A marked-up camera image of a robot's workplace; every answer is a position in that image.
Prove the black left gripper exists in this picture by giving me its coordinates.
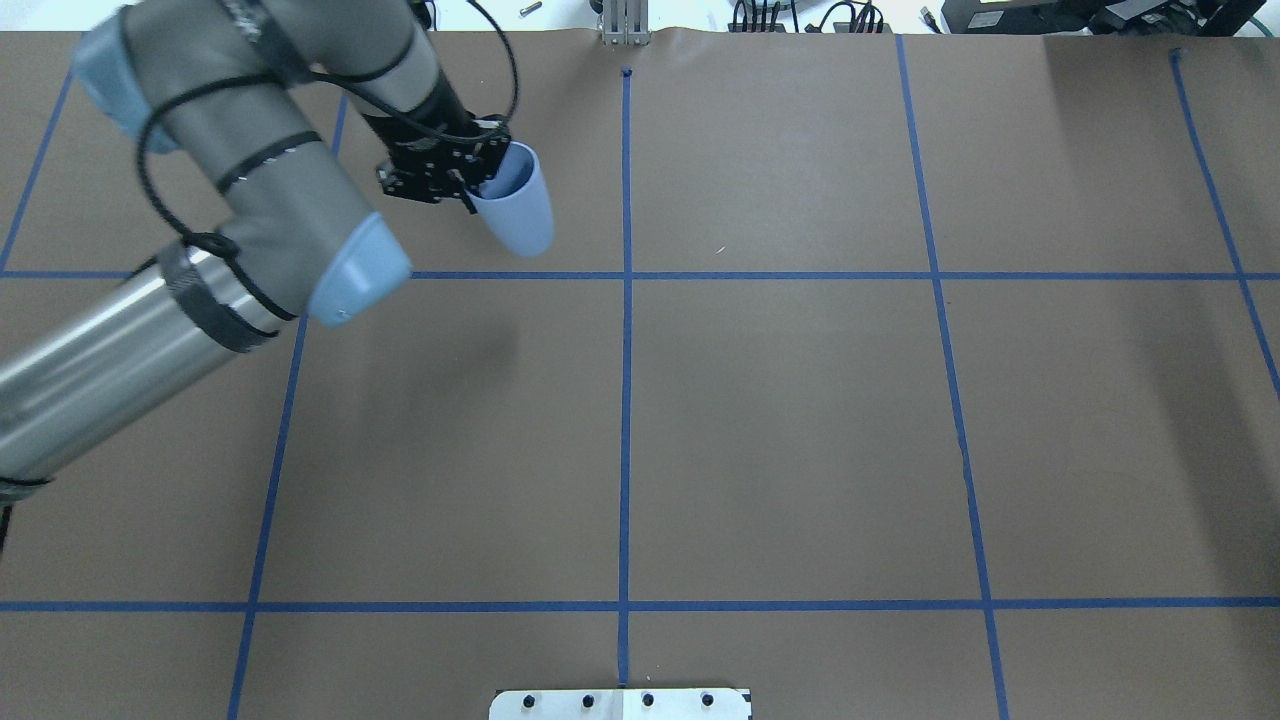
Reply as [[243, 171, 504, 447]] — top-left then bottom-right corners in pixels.
[[364, 111, 512, 215]]

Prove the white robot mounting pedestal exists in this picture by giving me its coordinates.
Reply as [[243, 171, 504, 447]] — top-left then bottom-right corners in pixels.
[[488, 687, 754, 719]]

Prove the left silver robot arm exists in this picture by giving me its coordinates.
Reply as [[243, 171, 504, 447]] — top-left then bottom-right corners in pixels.
[[3, 1, 521, 529]]

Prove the light blue plastic cup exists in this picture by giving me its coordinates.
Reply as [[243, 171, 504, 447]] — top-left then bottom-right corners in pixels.
[[476, 142, 556, 258]]

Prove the aluminium frame post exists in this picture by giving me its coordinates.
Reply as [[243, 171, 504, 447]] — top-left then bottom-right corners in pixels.
[[590, 0, 652, 46]]

